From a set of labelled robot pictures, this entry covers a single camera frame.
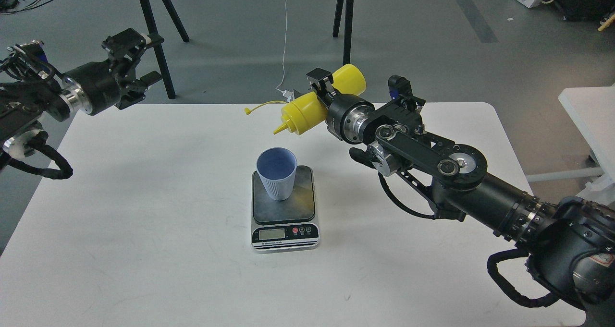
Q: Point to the white side table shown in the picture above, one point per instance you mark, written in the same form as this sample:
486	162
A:
592	110

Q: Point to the grey power adapter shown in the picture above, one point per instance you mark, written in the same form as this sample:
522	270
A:
290	96

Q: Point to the blue plastic cup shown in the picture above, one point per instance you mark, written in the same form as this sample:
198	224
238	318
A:
277	168

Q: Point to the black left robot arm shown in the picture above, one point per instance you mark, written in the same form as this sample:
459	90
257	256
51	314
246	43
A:
38	88

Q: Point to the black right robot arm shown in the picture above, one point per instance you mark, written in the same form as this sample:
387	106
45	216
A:
562	252

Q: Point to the yellow squeeze bottle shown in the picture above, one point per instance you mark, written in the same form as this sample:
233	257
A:
305	112

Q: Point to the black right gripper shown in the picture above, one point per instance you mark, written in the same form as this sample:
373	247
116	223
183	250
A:
346	113

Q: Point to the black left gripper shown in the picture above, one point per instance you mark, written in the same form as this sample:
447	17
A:
93	88

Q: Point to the digital kitchen scale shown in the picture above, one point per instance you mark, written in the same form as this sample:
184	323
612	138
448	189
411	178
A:
286	225

